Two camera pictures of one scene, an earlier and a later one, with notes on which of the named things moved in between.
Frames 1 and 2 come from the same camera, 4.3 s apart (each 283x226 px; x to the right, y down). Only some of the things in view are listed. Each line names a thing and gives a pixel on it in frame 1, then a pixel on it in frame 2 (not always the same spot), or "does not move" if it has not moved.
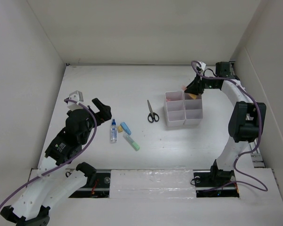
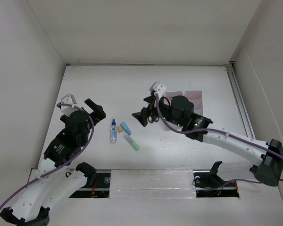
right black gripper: (195, 87) to (143, 115)
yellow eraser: (120, 129) does not move
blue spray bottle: (113, 132) does not move
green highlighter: (131, 142) does not move
